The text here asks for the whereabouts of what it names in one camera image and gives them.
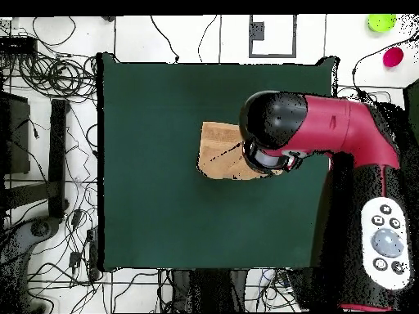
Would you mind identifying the black box device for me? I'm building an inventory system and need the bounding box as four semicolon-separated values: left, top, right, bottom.
0;36;38;56

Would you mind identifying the black flat panel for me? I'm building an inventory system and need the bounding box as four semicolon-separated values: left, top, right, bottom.
0;92;31;176

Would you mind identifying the grey rectangular floor frame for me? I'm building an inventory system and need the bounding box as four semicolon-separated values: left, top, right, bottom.
247;14;297;59

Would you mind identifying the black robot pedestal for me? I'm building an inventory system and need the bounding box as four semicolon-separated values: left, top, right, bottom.
171;268;248;313

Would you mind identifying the dark green table cloth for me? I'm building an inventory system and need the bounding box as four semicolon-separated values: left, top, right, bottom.
97;52;340;271

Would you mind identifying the tan terry towel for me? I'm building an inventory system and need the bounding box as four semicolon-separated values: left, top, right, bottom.
196;121;286;182

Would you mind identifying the spare dark green cloth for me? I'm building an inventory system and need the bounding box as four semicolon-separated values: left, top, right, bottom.
403;78;419;151

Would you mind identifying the lime green bowl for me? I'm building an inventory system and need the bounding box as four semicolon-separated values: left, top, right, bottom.
367;13;397;33

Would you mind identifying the coil of black cables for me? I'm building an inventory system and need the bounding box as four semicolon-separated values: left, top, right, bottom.
17;53;99;99

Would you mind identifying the thin black floor cable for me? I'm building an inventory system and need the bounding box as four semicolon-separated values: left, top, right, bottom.
196;14;219;63
149;14;180;64

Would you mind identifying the pink bowl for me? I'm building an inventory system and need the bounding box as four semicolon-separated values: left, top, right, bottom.
382;46;404;68

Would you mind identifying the black power adapter with cable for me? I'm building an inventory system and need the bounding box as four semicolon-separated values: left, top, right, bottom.
351;37;419;102

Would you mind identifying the black stand bar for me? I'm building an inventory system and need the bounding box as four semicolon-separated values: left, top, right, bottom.
47;98;70;220

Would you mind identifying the grey round base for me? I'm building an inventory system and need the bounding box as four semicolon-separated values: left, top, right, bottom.
0;217;61;262

